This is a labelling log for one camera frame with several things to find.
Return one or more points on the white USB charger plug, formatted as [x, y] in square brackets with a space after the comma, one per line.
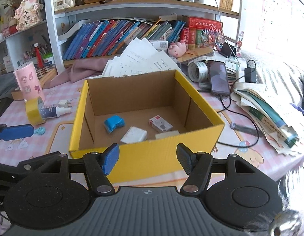
[134, 135]

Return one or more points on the white plug adapter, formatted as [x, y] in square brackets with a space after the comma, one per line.
[64, 103]

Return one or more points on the row of leaning books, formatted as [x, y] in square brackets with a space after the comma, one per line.
[108, 37]

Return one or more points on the black smartphone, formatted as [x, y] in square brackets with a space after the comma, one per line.
[218, 78]

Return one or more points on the white bookshelf frame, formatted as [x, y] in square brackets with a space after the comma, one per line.
[58, 22]

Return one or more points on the black power adapter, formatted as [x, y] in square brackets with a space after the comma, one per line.
[250, 72]

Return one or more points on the pink pig plush toy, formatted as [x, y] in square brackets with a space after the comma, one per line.
[177, 49]

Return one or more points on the pink cat figurine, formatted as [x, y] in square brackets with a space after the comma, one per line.
[28, 14]

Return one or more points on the yellow cardboard box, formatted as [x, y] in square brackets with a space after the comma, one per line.
[136, 99]

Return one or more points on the blue object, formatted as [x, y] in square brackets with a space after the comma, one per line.
[113, 123]

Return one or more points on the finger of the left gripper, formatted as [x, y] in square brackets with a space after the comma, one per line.
[14, 132]

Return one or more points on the navy white glue bottle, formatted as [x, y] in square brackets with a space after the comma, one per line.
[53, 112]

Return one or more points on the blue correction tape dispenser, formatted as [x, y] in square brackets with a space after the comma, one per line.
[40, 131]

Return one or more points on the stack of books and papers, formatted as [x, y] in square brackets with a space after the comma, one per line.
[281, 122]

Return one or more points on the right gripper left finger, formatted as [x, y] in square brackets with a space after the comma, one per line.
[98, 166]

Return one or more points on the yellow packing tape roll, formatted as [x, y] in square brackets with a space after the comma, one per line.
[32, 109]

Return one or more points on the pen holder with pens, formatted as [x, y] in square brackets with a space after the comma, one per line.
[40, 54]

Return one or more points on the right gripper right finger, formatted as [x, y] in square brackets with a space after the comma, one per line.
[197, 166]

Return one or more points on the grey clothing pile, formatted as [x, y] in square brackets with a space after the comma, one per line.
[8, 84]

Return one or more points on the red white small box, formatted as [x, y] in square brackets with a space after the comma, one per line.
[160, 124]

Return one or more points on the wooden chess board box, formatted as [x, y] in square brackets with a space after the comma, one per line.
[44, 75]

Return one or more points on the red dictionary books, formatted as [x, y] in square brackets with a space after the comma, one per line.
[204, 32]

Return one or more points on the white eraser block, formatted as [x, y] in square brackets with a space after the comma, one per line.
[166, 134]

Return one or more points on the pink cartoon humidifier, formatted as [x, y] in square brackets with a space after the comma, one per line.
[28, 82]

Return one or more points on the white paper sheets pile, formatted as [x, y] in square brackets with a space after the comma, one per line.
[139, 57]

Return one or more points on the pink folded cloth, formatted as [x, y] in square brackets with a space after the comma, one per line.
[78, 71]

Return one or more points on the clear tape roll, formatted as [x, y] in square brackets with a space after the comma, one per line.
[197, 71]

